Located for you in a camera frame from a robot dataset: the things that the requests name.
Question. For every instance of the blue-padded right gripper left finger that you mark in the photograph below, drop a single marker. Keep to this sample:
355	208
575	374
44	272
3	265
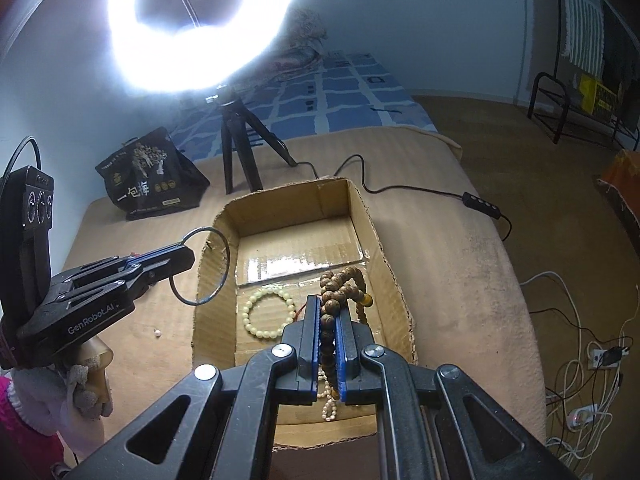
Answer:
216	424

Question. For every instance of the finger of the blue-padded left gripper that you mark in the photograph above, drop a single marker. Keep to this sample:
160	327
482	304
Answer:
100	289
166	261

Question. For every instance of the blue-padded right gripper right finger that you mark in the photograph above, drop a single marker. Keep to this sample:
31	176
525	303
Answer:
435	424

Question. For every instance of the thin black bangle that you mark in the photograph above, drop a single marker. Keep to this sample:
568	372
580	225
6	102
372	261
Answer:
199	300

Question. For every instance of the gloved left hand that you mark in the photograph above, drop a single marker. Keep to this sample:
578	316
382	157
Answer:
70	399

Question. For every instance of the black snack bag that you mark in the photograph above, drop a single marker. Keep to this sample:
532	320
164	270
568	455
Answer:
149	177

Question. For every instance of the cardboard box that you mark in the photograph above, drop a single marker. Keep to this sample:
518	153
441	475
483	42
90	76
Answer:
286	238

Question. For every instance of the black tripod stand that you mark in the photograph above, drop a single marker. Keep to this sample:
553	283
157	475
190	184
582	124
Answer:
236	118

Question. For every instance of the blue patterned bed sheet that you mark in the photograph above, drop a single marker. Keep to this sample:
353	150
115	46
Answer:
344	91

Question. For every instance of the folded floral quilt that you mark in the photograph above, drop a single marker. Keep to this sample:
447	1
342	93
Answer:
302	28

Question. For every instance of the orange cloth covered furniture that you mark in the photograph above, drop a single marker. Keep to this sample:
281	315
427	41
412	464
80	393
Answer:
620	185

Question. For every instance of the black metal clothes rack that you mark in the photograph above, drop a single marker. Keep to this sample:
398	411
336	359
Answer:
554	99

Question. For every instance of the yellow box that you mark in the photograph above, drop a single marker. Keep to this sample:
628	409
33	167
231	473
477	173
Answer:
597	100

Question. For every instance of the white striped hanging towel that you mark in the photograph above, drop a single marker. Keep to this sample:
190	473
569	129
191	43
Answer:
584	35

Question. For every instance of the white ring light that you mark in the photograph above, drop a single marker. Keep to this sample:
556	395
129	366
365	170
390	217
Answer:
156	60

